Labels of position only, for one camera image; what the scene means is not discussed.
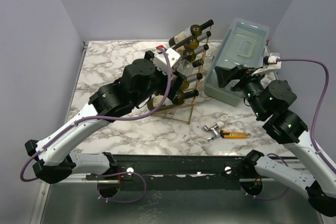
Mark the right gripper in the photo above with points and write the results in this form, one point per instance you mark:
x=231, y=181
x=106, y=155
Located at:
x=241, y=77

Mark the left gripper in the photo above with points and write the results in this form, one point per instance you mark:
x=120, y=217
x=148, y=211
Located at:
x=173, y=88

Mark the clear glass bottle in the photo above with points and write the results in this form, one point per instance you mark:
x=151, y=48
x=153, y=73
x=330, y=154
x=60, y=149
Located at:
x=186, y=68

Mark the dark wine bottle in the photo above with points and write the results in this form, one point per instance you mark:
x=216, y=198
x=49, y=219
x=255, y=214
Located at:
x=186, y=83
x=178, y=99

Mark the wine bottle brown label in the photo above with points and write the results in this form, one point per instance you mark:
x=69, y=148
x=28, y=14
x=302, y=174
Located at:
x=191, y=42

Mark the wine bottle white label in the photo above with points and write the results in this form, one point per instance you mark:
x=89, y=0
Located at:
x=193, y=30

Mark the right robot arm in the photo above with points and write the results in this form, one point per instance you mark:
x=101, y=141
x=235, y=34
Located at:
x=271, y=105

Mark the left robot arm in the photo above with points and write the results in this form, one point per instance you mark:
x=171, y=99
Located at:
x=54, y=158

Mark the translucent green plastic toolbox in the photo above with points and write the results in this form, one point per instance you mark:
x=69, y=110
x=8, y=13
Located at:
x=244, y=44

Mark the white plastic pipe fitting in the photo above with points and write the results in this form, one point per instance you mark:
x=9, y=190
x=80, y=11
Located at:
x=221, y=123

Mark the yellow utility knife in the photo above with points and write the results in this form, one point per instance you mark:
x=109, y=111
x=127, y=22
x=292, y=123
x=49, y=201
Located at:
x=238, y=135

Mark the gold wire wine rack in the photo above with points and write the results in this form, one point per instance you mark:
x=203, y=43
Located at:
x=183, y=113

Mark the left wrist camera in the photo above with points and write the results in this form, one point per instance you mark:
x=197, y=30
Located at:
x=161, y=62

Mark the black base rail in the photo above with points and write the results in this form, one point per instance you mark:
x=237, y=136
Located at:
x=166, y=172

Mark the aluminium frame rail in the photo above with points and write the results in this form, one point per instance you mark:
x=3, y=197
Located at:
x=75, y=178

